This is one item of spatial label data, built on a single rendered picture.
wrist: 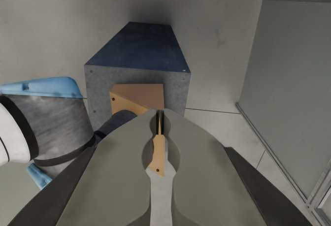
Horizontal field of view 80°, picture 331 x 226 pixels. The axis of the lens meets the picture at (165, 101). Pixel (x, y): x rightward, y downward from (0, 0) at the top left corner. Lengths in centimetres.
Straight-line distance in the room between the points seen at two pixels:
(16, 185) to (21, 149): 169
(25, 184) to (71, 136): 165
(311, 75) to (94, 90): 94
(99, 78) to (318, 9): 98
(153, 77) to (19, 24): 139
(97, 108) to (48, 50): 119
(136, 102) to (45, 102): 20
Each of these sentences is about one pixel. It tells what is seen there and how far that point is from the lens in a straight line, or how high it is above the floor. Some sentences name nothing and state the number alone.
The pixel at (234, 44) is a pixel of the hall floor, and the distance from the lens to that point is 168.
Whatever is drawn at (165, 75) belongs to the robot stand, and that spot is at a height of 100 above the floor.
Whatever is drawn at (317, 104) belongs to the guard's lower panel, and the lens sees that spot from 110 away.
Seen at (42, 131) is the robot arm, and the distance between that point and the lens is 37.
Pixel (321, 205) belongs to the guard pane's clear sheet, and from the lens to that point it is 119.
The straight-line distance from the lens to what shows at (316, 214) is 120.
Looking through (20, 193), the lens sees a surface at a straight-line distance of 198.
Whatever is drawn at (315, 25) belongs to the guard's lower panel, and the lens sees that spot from 117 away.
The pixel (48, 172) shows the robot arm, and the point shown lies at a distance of 43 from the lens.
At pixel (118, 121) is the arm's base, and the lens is 48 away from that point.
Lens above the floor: 154
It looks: 62 degrees down
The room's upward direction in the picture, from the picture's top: 176 degrees clockwise
